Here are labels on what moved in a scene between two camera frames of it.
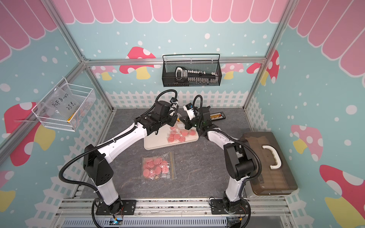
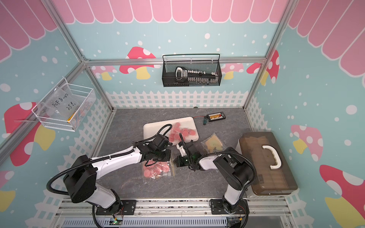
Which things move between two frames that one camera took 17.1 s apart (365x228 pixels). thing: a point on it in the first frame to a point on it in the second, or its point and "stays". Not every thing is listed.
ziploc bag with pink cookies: [158, 167] stays
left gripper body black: [169, 120] to [161, 155]
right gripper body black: [195, 123] to [184, 161]
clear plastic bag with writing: [62, 103] stays
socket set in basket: [193, 77] stays
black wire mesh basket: [191, 70] stays
